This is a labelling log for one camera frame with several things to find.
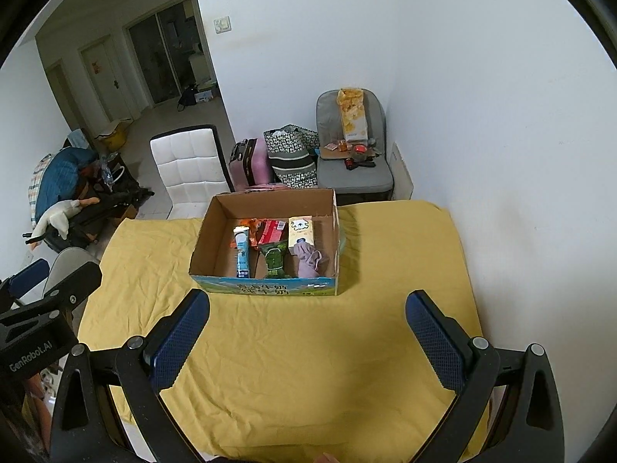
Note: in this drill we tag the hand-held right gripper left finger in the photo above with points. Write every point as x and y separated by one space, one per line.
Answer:
181 342

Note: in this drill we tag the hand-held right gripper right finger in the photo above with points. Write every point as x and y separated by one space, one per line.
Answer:
436 342

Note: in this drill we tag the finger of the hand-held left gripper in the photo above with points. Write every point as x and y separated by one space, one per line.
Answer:
79 279
29 277

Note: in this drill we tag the printed cardboard box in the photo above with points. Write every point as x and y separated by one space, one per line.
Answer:
270 289

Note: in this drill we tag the blue tube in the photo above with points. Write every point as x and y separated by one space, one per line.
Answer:
242 255

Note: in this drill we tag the green wipes pack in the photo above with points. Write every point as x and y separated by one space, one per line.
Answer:
274 260

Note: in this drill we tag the orange snack packet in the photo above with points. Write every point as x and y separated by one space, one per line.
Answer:
250 224

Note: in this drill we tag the red snack packet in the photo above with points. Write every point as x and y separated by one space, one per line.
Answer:
272 231

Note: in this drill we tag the yellow tissue pack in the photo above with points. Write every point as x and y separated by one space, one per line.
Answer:
301 231

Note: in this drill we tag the person's left hand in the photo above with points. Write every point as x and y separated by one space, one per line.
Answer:
33 400

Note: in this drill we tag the beige chair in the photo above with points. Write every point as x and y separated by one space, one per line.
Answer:
72 255

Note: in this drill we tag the white goose plush toy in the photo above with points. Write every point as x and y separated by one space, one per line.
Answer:
58 214

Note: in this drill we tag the small brown box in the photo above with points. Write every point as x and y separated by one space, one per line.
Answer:
123 213

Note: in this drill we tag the plaid cloth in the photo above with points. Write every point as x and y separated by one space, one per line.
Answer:
36 183

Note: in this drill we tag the black folding cart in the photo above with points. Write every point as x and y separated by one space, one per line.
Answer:
120 193

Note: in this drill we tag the blue striped bundle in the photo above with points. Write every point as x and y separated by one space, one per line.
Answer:
58 173

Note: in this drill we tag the yellow tablecloth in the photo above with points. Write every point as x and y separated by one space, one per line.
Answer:
289 347

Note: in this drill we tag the clear plastic bottle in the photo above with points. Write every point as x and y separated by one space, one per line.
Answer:
107 171

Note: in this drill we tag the yellow basket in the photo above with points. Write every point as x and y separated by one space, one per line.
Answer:
113 140

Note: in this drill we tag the white padded chair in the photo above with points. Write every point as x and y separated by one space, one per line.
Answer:
188 164

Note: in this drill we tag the grey cushioned chair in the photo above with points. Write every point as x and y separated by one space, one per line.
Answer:
356 178

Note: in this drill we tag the pink suitcase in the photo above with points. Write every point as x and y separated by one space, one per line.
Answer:
255 164

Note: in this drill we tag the black tool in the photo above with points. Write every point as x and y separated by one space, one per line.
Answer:
359 164

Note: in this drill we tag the beige door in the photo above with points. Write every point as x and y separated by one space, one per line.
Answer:
108 77

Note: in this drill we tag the red round object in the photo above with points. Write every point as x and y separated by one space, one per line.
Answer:
360 148

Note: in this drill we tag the flat cardboard piece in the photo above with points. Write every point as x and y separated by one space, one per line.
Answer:
330 153

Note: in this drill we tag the black white patterned bag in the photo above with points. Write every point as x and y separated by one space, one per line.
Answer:
289 154

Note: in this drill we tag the yellow snack box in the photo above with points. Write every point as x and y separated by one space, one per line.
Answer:
352 120

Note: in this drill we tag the sliding glass door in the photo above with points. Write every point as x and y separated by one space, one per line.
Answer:
164 53

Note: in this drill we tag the white wall panel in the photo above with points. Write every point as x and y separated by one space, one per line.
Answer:
401 171

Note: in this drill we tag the white wall switch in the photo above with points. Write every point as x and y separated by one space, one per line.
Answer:
222 24

